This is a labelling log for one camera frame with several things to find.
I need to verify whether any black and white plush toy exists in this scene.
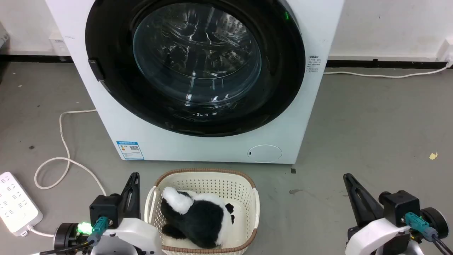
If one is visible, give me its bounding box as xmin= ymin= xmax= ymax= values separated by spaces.
xmin=161 ymin=187 xmax=236 ymax=249

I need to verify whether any white wall socket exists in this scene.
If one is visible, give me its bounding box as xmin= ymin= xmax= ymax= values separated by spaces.
xmin=48 ymin=31 xmax=70 ymax=56

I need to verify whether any white power strip cord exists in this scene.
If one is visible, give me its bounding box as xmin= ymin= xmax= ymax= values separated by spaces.
xmin=27 ymin=227 xmax=56 ymax=237

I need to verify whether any black baseboard strip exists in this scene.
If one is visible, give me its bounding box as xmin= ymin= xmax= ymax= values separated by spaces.
xmin=0 ymin=54 xmax=448 ymax=70

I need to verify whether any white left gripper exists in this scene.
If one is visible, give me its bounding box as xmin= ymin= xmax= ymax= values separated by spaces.
xmin=91 ymin=172 xmax=164 ymax=255

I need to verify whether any blue energy label sticker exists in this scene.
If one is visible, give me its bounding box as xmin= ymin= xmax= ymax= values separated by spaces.
xmin=116 ymin=141 xmax=145 ymax=160

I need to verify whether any grey object at wall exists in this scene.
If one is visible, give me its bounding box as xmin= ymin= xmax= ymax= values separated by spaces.
xmin=0 ymin=21 xmax=10 ymax=51

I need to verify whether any cream plastic laundry basket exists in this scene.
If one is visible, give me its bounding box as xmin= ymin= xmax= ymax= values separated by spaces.
xmin=144 ymin=168 xmax=260 ymax=255

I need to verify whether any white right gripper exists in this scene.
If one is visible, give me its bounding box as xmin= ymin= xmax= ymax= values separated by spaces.
xmin=343 ymin=173 xmax=412 ymax=255

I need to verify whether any white front-load washing machine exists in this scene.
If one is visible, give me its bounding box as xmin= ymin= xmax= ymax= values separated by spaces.
xmin=45 ymin=0 xmax=344 ymax=164

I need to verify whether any round white filter cover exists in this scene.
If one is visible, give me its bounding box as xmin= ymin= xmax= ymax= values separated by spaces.
xmin=247 ymin=144 xmax=282 ymax=163

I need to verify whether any white wall plug box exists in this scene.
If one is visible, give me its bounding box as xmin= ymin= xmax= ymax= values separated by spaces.
xmin=436 ymin=38 xmax=453 ymax=68

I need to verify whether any white power strip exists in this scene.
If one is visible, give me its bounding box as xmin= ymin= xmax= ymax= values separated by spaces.
xmin=0 ymin=172 xmax=44 ymax=237

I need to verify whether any small printed text sticker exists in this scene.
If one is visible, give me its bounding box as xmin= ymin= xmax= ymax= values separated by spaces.
xmin=307 ymin=55 xmax=322 ymax=73

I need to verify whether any teal plug black cable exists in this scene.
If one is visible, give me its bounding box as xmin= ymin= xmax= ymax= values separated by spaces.
xmin=405 ymin=212 xmax=453 ymax=255
xmin=38 ymin=216 xmax=109 ymax=255

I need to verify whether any black round glass washer door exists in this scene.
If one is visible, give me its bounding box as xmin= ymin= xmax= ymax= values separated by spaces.
xmin=85 ymin=0 xmax=306 ymax=137

